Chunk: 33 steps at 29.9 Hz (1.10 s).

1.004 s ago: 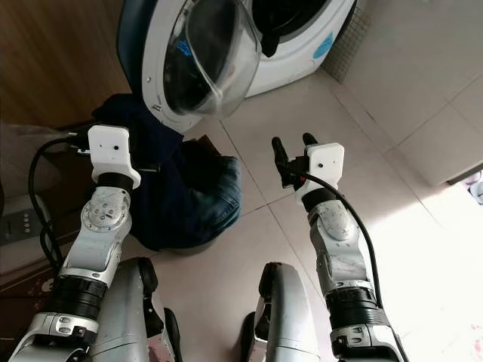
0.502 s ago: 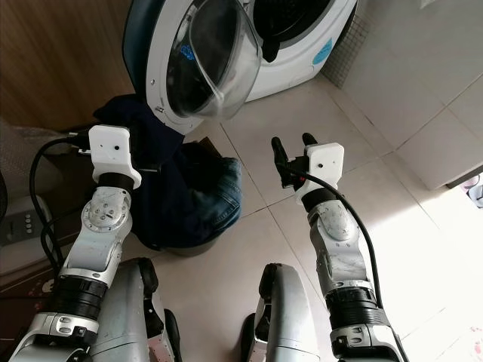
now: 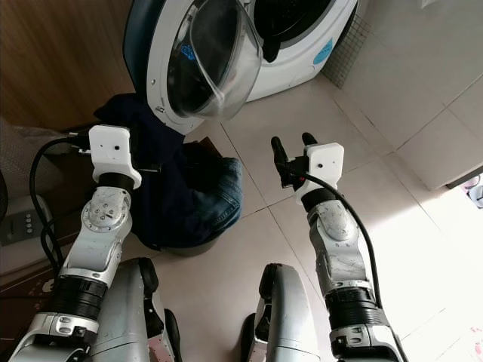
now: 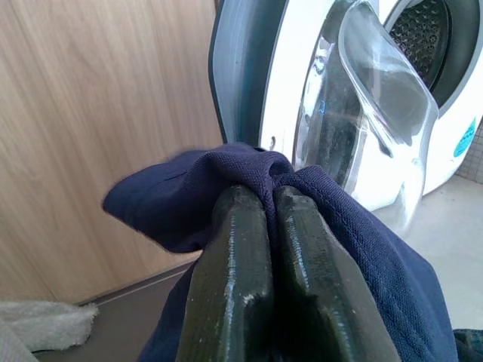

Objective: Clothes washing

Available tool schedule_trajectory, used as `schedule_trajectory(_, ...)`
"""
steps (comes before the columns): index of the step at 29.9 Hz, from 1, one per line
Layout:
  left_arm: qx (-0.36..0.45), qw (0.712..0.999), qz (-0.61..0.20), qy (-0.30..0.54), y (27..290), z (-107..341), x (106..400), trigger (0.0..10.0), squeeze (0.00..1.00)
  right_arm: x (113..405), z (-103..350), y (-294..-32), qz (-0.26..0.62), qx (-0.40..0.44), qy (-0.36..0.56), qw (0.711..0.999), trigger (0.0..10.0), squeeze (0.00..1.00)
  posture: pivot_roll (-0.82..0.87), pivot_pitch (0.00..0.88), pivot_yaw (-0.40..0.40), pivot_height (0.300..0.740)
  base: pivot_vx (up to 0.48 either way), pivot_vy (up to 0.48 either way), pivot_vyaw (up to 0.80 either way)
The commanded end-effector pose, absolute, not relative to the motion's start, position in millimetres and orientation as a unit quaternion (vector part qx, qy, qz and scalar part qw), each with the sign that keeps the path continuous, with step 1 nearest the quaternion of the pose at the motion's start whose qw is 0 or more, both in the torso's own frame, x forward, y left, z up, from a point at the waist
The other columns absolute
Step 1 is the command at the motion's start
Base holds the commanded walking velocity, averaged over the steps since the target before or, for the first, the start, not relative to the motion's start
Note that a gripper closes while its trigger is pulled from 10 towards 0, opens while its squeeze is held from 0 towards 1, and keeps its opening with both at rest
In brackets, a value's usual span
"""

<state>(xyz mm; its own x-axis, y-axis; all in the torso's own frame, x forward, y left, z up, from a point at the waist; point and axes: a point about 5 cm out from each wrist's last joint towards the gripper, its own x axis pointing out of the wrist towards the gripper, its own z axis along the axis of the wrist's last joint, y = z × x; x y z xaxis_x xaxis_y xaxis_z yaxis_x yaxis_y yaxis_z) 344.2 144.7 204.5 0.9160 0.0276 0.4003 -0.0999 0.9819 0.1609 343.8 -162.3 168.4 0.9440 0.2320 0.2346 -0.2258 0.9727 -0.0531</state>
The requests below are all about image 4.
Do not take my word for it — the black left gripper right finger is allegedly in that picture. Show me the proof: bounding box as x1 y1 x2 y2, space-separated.
272 184 401 362

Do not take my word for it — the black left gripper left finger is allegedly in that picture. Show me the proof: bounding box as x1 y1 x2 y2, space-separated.
176 183 275 362

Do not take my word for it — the navy blue polo shirt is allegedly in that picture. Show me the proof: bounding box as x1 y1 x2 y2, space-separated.
101 142 460 362

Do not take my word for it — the white front-load washing machine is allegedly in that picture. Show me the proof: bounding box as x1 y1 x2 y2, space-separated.
380 0 483 197

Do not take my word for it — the white fluffy towel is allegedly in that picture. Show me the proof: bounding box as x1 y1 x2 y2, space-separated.
0 299 100 354

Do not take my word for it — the round glass washer door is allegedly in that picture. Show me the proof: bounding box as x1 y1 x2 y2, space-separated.
208 0 441 235

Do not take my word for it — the wooden cabinet panel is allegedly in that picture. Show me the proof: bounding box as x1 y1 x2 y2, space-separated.
0 0 227 305

